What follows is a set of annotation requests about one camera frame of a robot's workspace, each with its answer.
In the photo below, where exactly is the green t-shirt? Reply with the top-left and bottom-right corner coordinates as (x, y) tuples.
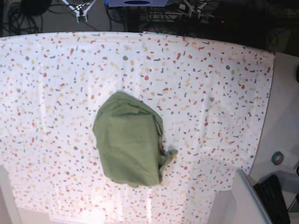
(93, 91), (177, 188)

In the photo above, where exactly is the terrazzo patterned tablecloth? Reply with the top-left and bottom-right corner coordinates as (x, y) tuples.
(0, 32), (275, 224)

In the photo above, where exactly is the blue white box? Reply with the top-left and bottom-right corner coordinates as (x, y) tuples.
(104, 0), (175, 7)

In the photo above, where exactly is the white tripod stand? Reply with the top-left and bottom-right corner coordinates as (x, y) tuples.
(62, 0), (96, 22)

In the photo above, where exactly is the green tape roll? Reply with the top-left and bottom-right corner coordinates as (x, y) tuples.
(271, 152), (284, 166)

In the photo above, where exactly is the black keyboard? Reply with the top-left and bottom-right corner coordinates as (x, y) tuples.
(254, 175), (291, 224)

